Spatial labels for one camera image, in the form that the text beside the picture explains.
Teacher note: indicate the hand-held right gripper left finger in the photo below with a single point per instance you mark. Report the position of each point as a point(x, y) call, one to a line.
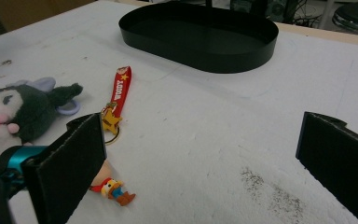
point(65, 168)

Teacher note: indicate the grey and white plush toy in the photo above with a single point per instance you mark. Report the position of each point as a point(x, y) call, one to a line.
point(32, 110)

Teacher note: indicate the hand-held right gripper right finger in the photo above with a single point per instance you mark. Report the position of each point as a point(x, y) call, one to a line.
point(338, 161)

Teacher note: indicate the black oval tray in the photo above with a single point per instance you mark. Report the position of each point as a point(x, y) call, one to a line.
point(199, 59)

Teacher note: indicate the chrome stool base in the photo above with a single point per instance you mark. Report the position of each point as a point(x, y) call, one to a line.
point(357, 15)

